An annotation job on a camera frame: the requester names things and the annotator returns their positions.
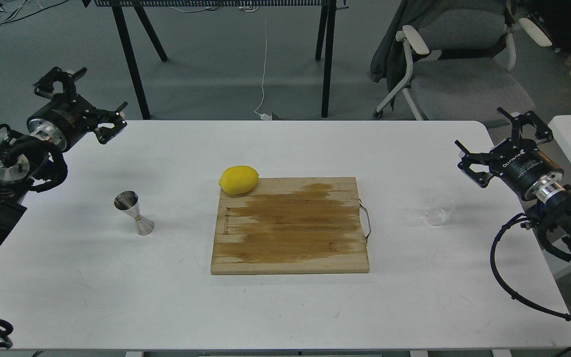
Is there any white power cable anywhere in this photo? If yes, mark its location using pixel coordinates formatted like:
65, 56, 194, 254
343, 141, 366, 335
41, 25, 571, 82
253, 0, 274, 121

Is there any small clear glass cup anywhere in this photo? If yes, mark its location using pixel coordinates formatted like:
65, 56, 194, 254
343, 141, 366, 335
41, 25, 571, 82
425, 194, 456, 227

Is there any black metal table frame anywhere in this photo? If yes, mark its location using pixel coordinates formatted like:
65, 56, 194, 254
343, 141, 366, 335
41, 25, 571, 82
82, 0, 339, 120

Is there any yellow lemon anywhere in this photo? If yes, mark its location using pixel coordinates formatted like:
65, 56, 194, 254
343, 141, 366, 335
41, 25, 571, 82
218, 165, 260, 196

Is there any wooden cutting board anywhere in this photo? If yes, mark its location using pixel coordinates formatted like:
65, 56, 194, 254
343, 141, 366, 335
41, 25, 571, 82
210, 177, 370, 275

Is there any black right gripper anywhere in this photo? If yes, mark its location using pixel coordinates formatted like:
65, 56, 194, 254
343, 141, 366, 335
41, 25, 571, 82
455, 107, 564, 201

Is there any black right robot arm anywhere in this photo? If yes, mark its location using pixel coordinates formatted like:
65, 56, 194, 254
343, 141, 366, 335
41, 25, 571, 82
455, 108, 571, 321

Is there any steel double jigger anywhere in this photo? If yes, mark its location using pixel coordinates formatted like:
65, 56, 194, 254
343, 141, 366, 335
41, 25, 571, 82
114, 190, 155, 237

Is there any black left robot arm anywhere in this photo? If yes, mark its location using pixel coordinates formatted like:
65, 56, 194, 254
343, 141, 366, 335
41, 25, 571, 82
0, 67, 127, 246

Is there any grey office chair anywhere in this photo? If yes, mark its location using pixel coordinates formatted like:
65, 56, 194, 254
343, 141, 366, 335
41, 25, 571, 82
373, 8, 536, 128

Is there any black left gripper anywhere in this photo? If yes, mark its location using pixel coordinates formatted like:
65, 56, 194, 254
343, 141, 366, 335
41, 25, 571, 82
27, 67, 128, 152

